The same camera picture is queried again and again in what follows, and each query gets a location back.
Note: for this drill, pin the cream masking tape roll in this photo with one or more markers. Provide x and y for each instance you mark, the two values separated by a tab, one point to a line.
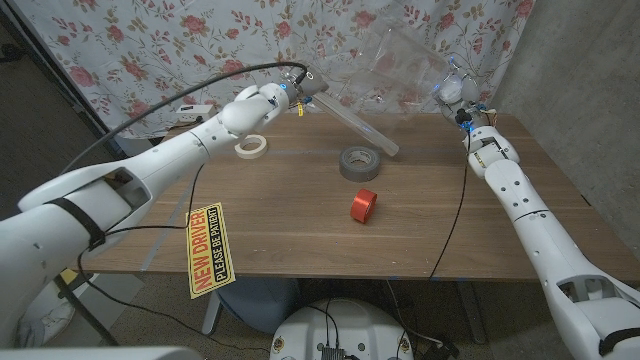
251	146

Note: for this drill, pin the yellow new driver sign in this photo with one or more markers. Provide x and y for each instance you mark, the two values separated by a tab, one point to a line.
210	250

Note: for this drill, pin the grey table leg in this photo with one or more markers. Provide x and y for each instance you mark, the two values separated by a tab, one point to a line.
211	315
472	315

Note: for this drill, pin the white power strip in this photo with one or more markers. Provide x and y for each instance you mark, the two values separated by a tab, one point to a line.
192	114

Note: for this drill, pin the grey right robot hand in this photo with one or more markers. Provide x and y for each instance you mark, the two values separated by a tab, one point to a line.
457	97

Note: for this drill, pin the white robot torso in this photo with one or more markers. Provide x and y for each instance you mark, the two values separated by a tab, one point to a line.
345	325

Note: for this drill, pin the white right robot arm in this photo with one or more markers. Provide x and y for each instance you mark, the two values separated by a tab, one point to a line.
540	225

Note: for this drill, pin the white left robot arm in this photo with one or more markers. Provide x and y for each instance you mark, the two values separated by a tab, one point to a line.
140	175

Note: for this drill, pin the red tape roll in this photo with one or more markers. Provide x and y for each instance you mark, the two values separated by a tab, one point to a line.
361	205

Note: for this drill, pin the black plug adapter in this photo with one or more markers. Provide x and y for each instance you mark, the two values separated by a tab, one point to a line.
442	350

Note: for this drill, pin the grey duct tape roll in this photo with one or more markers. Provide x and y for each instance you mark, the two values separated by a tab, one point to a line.
350	170

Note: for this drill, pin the blue grey stool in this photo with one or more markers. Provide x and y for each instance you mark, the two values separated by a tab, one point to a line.
260	305

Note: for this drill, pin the white sneaker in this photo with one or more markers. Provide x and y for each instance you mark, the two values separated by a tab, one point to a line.
45	315

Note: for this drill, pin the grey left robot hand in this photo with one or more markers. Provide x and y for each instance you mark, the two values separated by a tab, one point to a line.
305	85

